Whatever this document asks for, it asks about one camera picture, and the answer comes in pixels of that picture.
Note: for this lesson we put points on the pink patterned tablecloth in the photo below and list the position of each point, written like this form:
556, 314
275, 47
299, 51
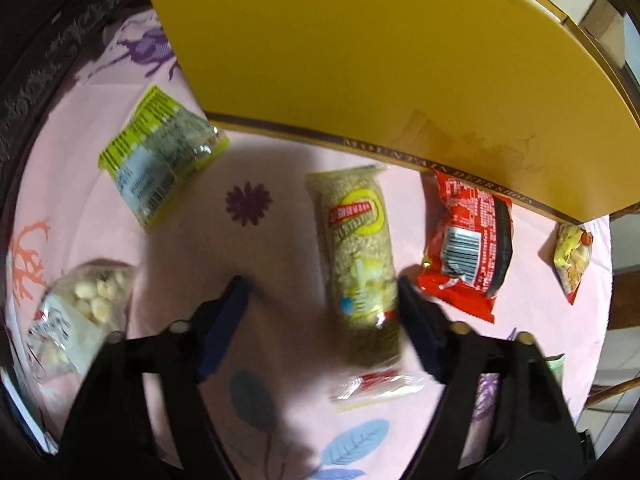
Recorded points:
250, 215

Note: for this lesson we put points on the yellow grain bar pack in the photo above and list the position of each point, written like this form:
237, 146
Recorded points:
353, 219

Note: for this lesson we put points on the white paper sheet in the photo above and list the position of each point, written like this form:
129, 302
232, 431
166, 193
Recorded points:
28, 421

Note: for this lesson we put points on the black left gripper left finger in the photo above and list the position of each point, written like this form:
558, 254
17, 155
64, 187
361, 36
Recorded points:
108, 433

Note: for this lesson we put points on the green white snack packet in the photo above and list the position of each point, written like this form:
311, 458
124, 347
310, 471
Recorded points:
162, 146

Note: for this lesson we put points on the red foil snack packet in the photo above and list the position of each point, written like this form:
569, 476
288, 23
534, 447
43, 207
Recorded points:
468, 255

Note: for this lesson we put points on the yellow cardboard storage box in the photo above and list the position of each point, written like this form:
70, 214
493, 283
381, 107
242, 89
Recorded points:
509, 95

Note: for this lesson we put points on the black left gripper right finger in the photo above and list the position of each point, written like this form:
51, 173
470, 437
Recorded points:
531, 433

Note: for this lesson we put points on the small peanut snack packet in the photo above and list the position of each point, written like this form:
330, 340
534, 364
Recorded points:
571, 257

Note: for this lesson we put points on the clear red small packet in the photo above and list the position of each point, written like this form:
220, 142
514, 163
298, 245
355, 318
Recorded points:
358, 390

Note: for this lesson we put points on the white puff balls bag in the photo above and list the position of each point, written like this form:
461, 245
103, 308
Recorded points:
76, 313

